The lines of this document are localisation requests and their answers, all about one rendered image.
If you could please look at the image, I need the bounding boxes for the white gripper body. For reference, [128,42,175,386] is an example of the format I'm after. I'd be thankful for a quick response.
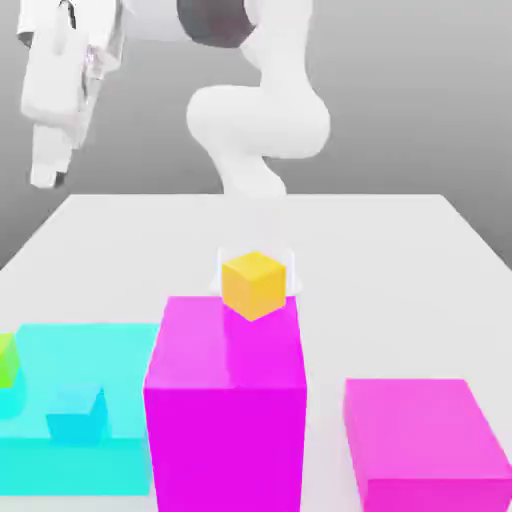
[18,30,102,150]

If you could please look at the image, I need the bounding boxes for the small green cube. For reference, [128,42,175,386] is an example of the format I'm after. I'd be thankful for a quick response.
[0,332,21,390]

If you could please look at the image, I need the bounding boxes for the small yellow cube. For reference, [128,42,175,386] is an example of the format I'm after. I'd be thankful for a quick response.
[221,250,288,323]

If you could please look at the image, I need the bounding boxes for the small cyan cube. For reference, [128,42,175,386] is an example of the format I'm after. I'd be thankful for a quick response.
[45,384,110,448]

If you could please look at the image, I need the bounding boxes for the large cyan box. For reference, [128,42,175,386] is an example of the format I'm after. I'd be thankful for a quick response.
[0,322,162,498]

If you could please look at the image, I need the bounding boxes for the tall large magenta box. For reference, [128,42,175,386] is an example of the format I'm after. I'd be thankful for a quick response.
[142,295,309,512]

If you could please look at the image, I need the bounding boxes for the low large magenta box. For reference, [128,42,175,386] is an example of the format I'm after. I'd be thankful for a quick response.
[343,377,512,512]

